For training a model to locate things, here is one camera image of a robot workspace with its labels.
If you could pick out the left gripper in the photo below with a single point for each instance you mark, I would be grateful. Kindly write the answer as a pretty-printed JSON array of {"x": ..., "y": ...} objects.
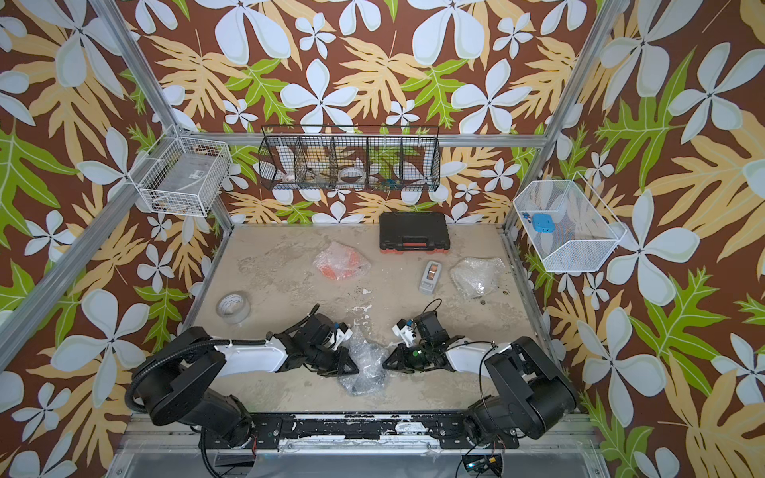
[{"x": 341, "y": 365}]

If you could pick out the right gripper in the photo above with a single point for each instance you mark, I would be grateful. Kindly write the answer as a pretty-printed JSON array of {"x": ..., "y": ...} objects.
[{"x": 402, "y": 363}]

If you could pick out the orange plastic plate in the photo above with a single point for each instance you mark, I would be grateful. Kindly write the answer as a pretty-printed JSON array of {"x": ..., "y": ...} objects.
[{"x": 340, "y": 265}]

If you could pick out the clear bubble wrap sheet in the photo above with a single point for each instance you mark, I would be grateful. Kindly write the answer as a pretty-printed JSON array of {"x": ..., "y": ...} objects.
[{"x": 335, "y": 246}]

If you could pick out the black dinner plate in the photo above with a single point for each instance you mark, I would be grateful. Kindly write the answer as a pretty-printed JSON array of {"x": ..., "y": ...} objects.
[{"x": 372, "y": 376}]

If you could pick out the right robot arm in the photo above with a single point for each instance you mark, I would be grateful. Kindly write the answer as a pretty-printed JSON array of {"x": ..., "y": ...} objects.
[{"x": 533, "y": 394}]

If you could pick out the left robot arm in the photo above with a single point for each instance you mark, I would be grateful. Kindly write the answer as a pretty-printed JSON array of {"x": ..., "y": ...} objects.
[{"x": 174, "y": 385}]

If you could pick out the clear tape roll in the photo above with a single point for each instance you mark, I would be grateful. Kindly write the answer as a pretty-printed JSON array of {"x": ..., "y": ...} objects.
[{"x": 233, "y": 308}]

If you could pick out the grey tape dispenser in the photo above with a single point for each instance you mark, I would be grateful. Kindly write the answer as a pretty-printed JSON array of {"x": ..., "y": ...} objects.
[{"x": 430, "y": 277}]

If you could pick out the black tool case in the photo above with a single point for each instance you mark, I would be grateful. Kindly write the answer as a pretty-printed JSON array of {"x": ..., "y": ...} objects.
[{"x": 413, "y": 231}]

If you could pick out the blue small object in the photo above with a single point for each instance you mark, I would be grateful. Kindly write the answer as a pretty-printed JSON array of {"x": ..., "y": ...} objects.
[{"x": 543, "y": 223}]

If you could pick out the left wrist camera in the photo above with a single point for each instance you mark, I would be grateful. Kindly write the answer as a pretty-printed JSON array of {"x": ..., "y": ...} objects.
[{"x": 341, "y": 333}]

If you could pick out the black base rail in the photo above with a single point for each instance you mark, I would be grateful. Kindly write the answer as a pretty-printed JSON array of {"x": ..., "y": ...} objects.
[{"x": 431, "y": 429}]

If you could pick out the black wire basket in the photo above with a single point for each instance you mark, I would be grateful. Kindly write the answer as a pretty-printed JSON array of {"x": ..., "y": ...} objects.
[{"x": 392, "y": 158}]

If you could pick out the white wire basket left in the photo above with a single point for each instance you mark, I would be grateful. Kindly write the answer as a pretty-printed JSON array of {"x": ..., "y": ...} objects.
[{"x": 181, "y": 174}]

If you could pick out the white wire basket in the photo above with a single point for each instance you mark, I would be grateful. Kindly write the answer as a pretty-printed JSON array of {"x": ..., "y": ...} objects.
[
  {"x": 181, "y": 174},
  {"x": 587, "y": 230}
]

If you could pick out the white wire basket right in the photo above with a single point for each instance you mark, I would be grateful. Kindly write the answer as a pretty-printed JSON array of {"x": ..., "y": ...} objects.
[{"x": 587, "y": 230}]

